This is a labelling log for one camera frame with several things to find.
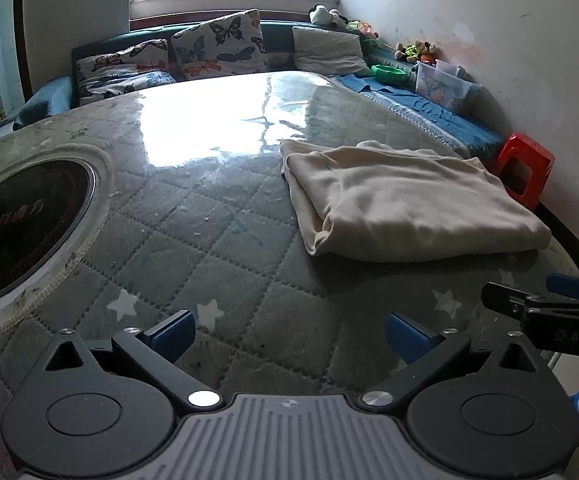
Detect cream beige garment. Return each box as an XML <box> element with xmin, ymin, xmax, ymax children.
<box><xmin>280</xmin><ymin>140</ymin><xmax>552</xmax><ymax>262</ymax></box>

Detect blue sectional sofa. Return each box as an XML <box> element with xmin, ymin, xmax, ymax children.
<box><xmin>13</xmin><ymin>20</ymin><xmax>505</xmax><ymax>160</ymax></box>

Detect plain grey cushion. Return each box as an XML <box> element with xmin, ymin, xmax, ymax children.
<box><xmin>291</xmin><ymin>26</ymin><xmax>371</xmax><ymax>77</ymax></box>

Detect lying butterfly print pillow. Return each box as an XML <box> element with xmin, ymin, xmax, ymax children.
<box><xmin>75</xmin><ymin>39</ymin><xmax>176</xmax><ymax>106</ymax></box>

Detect green plastic bowl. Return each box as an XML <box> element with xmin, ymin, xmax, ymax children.
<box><xmin>371</xmin><ymin>64</ymin><xmax>410</xmax><ymax>87</ymax></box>

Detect black white plush toy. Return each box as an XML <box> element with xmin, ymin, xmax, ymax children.
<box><xmin>308</xmin><ymin>4</ymin><xmax>349</xmax><ymax>28</ymax></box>

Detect clear plastic storage box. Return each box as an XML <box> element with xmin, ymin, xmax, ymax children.
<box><xmin>415</xmin><ymin>63</ymin><xmax>480</xmax><ymax>115</ymax></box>

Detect pile of small plush toys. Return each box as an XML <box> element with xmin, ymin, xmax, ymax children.
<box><xmin>395</xmin><ymin>40</ymin><xmax>437</xmax><ymax>65</ymax></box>

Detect red plastic stool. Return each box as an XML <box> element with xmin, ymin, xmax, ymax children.
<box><xmin>491</xmin><ymin>132</ymin><xmax>555</xmax><ymax>210</ymax></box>

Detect round black induction cooktop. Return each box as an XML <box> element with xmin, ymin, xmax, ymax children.
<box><xmin>0</xmin><ymin>159</ymin><xmax>96</xmax><ymax>297</ymax></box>

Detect upright butterfly print pillow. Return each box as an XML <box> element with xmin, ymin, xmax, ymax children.
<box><xmin>171</xmin><ymin>9</ymin><xmax>270</xmax><ymax>80</ymax></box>

